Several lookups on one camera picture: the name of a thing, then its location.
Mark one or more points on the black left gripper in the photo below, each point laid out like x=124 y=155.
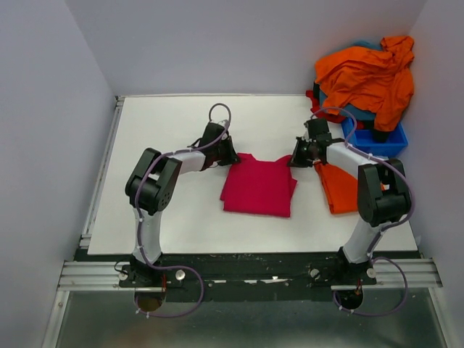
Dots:
x=232 y=156

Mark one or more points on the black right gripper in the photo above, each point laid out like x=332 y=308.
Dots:
x=299 y=142

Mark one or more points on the magenta t-shirt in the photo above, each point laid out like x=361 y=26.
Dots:
x=259 y=187

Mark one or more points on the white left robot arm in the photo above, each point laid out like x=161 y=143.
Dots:
x=151 y=186

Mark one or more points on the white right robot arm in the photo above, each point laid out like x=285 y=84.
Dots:
x=384 y=198

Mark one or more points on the folded orange t-shirt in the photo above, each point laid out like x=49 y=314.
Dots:
x=339 y=187

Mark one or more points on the red t-shirt in pile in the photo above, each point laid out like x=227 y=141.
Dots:
x=316 y=108

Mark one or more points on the blue plastic bin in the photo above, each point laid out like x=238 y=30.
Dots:
x=367 y=139

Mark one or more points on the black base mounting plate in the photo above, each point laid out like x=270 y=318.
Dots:
x=239 y=277

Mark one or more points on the crumpled orange t-shirt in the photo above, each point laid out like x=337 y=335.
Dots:
x=380 y=82

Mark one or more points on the aluminium extrusion rail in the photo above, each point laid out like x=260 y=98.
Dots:
x=88 y=276

